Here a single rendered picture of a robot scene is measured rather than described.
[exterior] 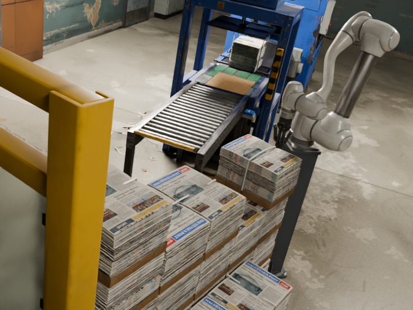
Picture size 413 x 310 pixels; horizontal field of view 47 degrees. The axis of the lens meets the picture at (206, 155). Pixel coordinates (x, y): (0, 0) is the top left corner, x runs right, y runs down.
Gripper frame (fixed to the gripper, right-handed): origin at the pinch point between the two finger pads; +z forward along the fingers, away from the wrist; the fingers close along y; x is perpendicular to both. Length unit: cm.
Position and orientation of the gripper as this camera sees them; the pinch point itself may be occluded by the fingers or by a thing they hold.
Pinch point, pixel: (278, 147)
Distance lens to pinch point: 287.4
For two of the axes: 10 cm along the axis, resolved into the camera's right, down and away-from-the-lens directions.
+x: 5.8, -2.8, 7.7
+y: 8.0, 4.0, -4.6
